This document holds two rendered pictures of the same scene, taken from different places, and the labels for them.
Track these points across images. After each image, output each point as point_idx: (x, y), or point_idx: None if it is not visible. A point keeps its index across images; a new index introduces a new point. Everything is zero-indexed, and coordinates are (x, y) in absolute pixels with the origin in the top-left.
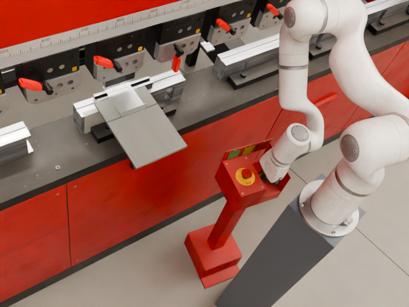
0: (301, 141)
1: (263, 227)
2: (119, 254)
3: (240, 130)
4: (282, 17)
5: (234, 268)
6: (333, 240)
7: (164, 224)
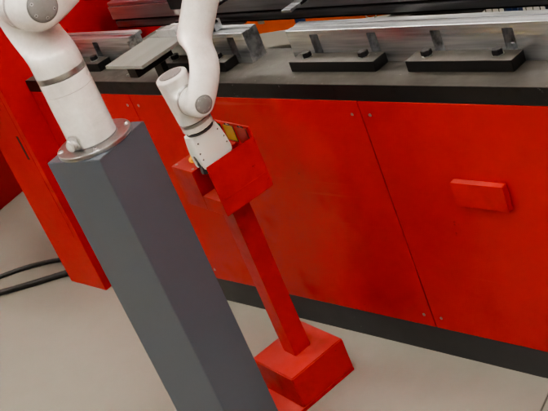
0: (160, 79)
1: (392, 409)
2: (265, 314)
3: (312, 147)
4: None
5: (295, 408)
6: (55, 159)
7: (321, 315)
